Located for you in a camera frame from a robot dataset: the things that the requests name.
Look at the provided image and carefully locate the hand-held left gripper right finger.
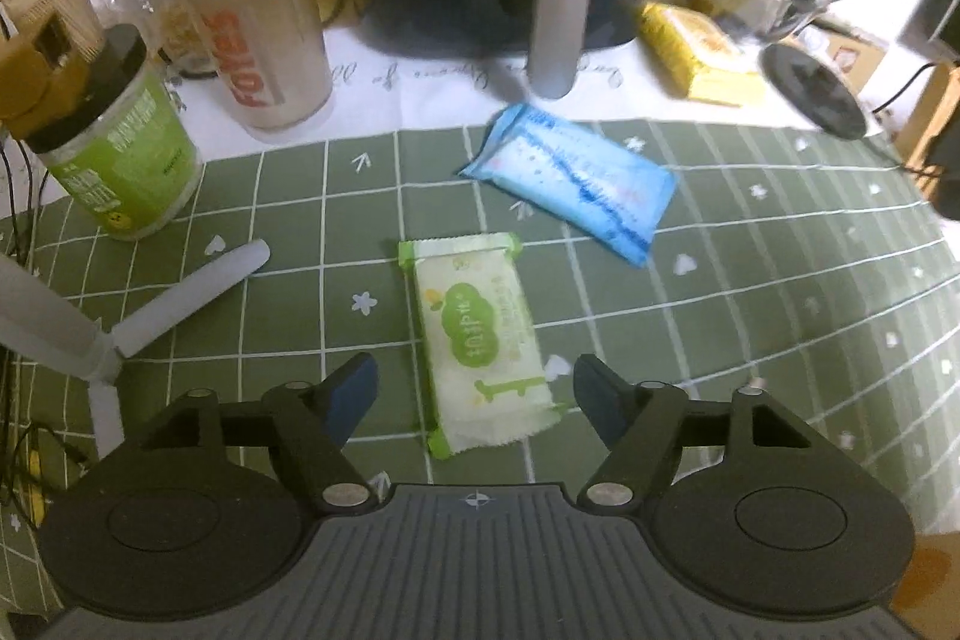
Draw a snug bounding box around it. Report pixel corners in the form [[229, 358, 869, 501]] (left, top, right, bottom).
[[573, 353, 824, 510]]

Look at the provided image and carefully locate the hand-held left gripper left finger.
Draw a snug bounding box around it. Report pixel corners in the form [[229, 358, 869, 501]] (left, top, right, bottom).
[[139, 351, 380, 512]]

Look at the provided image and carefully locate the green wet wipes packet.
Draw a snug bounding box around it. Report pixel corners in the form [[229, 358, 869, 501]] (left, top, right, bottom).
[[397, 233, 572, 459]]

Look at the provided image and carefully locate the blue wet wipes packet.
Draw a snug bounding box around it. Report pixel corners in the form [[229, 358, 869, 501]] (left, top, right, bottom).
[[457, 101, 679, 268]]

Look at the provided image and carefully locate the green checked tablecloth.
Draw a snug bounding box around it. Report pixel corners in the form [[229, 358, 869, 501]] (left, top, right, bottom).
[[0, 119, 960, 613]]

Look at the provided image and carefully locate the white phone gimbal tripod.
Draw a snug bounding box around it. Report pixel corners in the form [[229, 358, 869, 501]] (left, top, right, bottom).
[[0, 239, 272, 462]]

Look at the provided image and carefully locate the white table cloth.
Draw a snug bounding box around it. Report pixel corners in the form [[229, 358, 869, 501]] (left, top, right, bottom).
[[0, 19, 905, 178]]

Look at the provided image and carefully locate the green label canister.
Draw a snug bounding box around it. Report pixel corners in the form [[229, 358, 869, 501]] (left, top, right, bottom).
[[19, 21, 206, 242]]

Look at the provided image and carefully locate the yellow wipes packet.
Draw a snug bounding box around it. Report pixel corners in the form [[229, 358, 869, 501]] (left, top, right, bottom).
[[637, 1, 768, 108]]

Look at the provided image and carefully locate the black round charger disc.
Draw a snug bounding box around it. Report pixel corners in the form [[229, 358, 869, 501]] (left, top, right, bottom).
[[758, 41, 872, 141]]

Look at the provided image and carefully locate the grey lid shaker bottle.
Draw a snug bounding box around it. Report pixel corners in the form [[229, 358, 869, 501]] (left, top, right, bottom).
[[146, 0, 335, 143]]

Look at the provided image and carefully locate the black cloth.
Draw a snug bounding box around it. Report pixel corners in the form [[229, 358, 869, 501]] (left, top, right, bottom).
[[925, 115, 960, 223]]

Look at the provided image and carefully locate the crinkled clear plastic wrapper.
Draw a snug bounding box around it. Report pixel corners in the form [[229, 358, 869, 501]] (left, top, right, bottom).
[[81, 0, 220, 80]]

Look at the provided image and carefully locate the wooden chair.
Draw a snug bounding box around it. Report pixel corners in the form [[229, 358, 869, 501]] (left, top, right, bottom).
[[902, 61, 960, 200]]

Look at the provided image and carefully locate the beige ribbed jar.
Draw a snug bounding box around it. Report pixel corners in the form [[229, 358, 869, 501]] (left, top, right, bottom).
[[0, 0, 104, 58]]

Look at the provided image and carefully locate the black monitor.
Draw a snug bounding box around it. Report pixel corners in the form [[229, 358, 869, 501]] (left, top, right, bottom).
[[898, 0, 960, 65]]

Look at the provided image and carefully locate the black cable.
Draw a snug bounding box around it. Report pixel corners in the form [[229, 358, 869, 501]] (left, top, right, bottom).
[[0, 137, 80, 536]]

